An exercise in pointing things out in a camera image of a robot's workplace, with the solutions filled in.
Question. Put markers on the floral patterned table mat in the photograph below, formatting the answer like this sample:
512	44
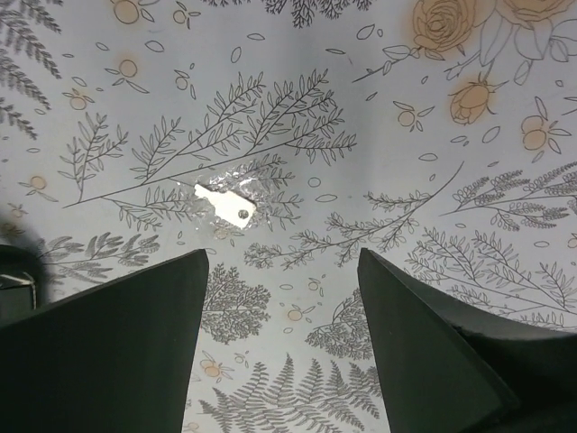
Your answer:
441	133

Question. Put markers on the black poker set case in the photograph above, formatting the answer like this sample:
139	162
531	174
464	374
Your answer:
23	282

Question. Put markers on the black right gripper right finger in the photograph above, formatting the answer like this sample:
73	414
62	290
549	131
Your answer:
446	366

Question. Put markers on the keys in clear bag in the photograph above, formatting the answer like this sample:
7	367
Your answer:
234	199

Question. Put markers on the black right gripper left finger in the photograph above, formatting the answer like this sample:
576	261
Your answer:
114	358

